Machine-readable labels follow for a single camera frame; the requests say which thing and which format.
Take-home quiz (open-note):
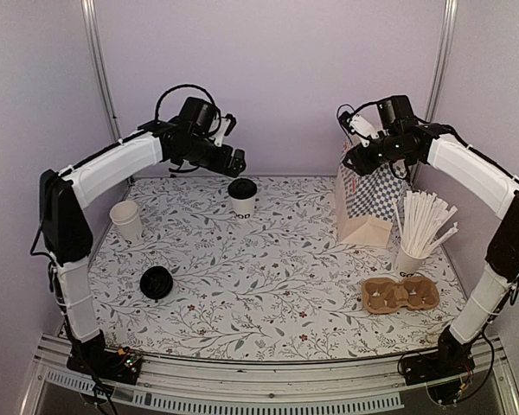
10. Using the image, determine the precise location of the stack of black cup lids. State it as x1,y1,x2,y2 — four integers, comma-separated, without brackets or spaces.
139,265,174,300

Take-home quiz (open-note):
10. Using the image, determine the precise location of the grey slotted cable duct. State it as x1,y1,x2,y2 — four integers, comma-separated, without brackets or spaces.
42,369,406,412

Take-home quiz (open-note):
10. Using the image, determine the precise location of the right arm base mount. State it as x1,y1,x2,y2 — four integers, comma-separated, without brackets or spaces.
397,346,475,386

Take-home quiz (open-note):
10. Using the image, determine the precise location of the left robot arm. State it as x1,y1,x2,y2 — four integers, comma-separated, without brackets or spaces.
35,95,246,375

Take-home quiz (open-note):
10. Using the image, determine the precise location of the stack of white paper cups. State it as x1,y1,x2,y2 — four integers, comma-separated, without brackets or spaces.
109,200,144,246

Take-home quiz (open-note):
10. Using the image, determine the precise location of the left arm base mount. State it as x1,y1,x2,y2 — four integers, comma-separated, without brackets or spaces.
67,345,142,385

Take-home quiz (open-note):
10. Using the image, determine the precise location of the white cup holding straws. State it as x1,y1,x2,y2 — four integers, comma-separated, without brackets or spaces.
393,246,426,278

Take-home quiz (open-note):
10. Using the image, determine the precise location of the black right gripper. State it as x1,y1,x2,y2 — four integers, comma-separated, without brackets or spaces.
343,131,413,176

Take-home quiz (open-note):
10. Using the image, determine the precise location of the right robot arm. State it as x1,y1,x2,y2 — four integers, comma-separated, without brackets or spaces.
337,95,519,377

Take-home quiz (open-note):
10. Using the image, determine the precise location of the right aluminium frame post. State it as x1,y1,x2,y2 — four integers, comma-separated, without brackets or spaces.
424,0,458,121

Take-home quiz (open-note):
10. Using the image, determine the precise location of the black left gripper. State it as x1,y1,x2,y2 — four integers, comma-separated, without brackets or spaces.
179,135,248,179

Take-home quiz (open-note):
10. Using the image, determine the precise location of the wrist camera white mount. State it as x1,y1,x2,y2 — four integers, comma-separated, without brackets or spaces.
337,111,379,147
213,113,237,147

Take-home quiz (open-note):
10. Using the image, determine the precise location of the aluminium table edge rail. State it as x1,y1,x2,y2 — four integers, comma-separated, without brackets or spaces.
29,335,516,403

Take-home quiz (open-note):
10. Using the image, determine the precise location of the bundle of white wrapped straws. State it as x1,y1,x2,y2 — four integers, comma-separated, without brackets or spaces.
394,190,458,259

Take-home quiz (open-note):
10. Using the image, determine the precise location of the floral patterned table mat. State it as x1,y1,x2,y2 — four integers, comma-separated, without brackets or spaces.
89,176,465,361

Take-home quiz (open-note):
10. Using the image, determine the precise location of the black plastic cup lid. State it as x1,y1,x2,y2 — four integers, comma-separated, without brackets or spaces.
227,177,258,201

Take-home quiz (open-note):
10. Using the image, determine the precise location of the checkered paper takeout bag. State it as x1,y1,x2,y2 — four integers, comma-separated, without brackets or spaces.
333,103,412,248

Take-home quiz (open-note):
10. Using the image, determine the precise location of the left aluminium frame post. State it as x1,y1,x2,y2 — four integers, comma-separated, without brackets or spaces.
80,0,122,143

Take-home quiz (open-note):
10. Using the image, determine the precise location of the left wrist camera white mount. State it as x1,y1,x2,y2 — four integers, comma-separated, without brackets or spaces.
213,113,237,147

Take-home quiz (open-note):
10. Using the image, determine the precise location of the aluminium frame post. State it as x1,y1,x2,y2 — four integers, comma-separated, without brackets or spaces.
80,0,122,143
424,0,458,121

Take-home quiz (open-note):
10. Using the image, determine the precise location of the white paper coffee cup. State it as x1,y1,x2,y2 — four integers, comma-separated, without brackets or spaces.
229,196,255,220

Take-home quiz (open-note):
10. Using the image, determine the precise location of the brown cardboard cup carrier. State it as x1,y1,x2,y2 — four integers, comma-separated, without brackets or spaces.
362,275,439,315

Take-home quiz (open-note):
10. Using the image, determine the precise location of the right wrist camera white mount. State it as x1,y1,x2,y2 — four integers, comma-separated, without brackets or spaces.
337,111,379,147

